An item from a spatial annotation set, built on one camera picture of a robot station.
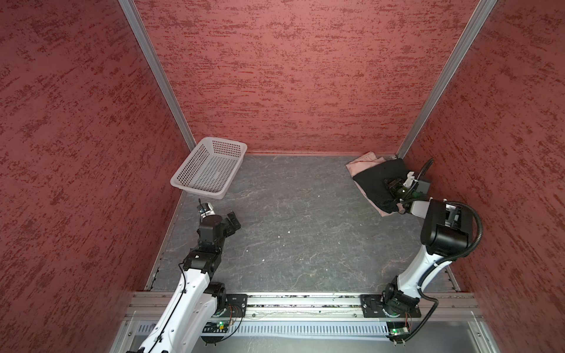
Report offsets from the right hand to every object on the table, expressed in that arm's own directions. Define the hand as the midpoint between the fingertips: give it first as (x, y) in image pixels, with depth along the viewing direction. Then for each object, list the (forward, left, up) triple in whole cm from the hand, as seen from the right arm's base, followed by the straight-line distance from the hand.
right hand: (382, 182), depth 100 cm
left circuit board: (-53, +70, -8) cm, 88 cm away
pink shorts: (+15, +5, -2) cm, 16 cm away
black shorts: (+4, +2, -4) cm, 6 cm away
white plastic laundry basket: (+17, +85, -5) cm, 87 cm away
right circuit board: (-56, +10, -8) cm, 57 cm away
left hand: (-20, +69, +4) cm, 72 cm away
